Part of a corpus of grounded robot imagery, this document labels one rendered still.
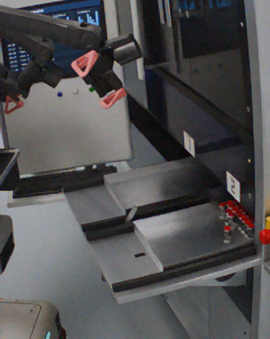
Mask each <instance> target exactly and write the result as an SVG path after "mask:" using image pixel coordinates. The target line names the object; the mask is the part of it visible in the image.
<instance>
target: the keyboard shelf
mask: <svg viewBox="0 0 270 339"><path fill-rule="evenodd" d="M73 170H76V168H71V169H60V170H54V171H49V172H43V173H37V174H32V175H31V176H32V177H34V176H35V177H36V176H41V175H44V174H45V176H46V174H50V175H51V174H56V173H60V174H61V172H66V173H67V171H73ZM120 171H124V170H123V168H122V167H121V166H117V172H120ZM7 198H8V199H7V207H8V208H13V207H18V206H33V205H39V204H44V203H55V202H65V201H66V200H65V198H64V196H63V193H58V194H47V195H36V196H31V197H25V198H16V199H13V191H8V195H7Z"/></svg>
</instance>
